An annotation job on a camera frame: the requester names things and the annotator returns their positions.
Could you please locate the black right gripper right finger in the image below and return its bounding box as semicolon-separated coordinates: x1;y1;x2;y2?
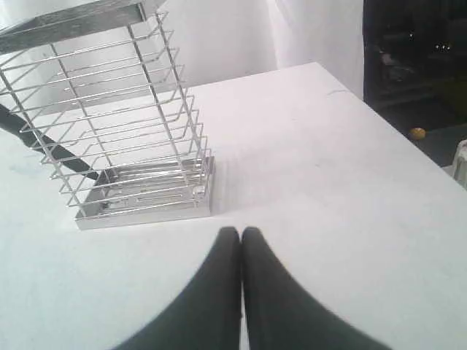
242;227;388;349

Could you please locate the small yellow round object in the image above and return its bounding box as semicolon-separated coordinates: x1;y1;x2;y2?
409;128;427;140

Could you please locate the white backdrop curtain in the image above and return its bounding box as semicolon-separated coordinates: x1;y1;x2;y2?
159;1;364;97

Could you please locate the black kitchen knife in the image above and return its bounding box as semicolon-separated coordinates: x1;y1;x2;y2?
1;105;99;180

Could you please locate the steel wire utensil rack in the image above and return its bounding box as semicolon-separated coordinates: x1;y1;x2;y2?
1;1;215;230

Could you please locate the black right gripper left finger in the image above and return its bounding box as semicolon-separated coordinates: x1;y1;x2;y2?
116;227;242;349

